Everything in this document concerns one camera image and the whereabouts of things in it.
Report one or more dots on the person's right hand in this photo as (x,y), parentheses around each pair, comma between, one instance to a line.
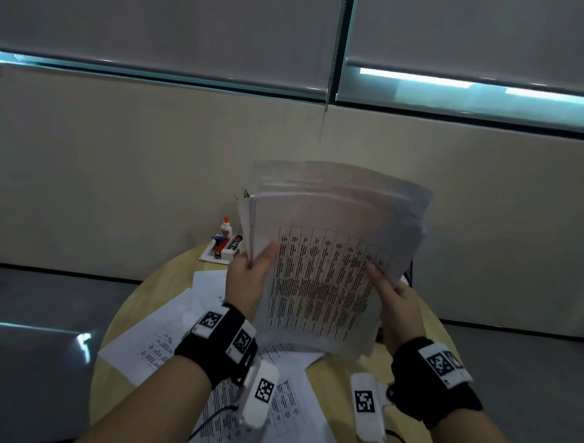
(403,315)

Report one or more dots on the person's left hand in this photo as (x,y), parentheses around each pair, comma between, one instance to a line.
(244,287)

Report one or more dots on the stack of printed papers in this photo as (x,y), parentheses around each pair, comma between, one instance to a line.
(328,274)

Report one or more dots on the pile of printed papers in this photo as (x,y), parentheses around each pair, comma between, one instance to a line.
(155,337)

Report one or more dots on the person's left forearm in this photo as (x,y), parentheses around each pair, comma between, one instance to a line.
(150,406)

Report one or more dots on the white box black label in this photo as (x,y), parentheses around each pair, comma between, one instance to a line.
(232,246)

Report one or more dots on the red stapler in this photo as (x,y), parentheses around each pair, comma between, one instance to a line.
(220,248)

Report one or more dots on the white tray with stapler items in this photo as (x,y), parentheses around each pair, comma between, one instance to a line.
(207,258)

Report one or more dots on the small blue tool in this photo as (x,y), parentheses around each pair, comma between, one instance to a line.
(218,238)

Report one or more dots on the white glue bottle orange cap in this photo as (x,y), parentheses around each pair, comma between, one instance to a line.
(226,228)

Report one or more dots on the black left wrist band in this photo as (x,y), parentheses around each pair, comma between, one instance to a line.
(205,351)

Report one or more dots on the black wrist band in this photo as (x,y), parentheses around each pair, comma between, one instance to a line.
(419,388)
(205,351)

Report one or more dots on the black right wrist band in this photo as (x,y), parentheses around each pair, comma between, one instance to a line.
(419,388)

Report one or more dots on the round wooden table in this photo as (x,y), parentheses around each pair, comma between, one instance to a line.
(150,292)

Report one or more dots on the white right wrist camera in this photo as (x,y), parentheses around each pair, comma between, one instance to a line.
(365,404)

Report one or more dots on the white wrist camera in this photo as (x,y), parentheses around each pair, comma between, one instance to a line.
(365,404)
(262,392)

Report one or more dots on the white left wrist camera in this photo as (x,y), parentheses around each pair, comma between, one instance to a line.
(262,392)

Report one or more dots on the window with black frame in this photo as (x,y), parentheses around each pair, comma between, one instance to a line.
(433,98)

